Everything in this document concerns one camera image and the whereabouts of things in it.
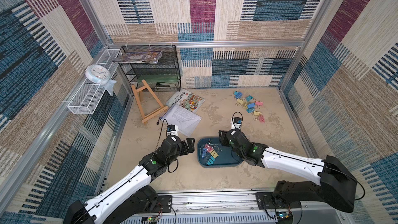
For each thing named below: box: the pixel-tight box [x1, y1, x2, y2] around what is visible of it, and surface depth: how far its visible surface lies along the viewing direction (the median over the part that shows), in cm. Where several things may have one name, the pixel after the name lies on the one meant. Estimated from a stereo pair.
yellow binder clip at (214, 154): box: [210, 149, 219, 159], surface depth 89 cm
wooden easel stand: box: [131, 79, 169, 124], surface depth 101 cm
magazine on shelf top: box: [111, 51, 163, 64], surface depth 90 cm
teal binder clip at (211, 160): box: [206, 155, 216, 166], surface depth 87 cm
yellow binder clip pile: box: [234, 98, 246, 106], surface depth 114 cm
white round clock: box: [84, 64, 111, 86], surface depth 76 cm
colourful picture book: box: [165, 88, 206, 114], surface depth 117 cm
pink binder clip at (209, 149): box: [204, 143, 215, 153], surface depth 89 cm
